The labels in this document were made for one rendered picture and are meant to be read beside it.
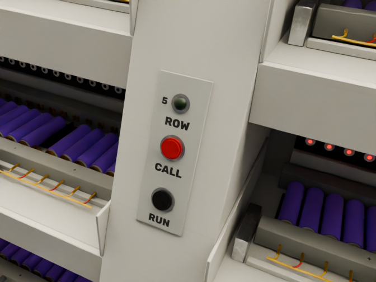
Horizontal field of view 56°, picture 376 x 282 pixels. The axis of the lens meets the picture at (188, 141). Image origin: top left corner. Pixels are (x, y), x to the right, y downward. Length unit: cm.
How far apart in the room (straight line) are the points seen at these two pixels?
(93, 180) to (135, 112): 12
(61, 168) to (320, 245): 27
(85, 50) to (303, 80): 17
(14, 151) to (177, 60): 24
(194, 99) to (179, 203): 8
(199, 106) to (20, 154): 24
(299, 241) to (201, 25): 20
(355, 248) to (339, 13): 20
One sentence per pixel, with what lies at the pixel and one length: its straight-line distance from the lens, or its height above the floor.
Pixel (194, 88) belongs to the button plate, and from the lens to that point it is 25.
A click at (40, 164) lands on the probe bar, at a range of 41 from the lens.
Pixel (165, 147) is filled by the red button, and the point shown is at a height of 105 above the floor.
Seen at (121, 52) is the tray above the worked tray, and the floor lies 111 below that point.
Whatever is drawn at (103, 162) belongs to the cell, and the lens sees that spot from 41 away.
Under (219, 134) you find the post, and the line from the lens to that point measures 25.
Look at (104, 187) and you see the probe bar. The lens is 37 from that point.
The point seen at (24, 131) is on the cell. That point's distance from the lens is 48.
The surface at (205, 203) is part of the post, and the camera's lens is 27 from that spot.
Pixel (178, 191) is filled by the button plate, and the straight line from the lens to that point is 27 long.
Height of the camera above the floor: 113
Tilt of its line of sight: 17 degrees down
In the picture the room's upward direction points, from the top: 11 degrees clockwise
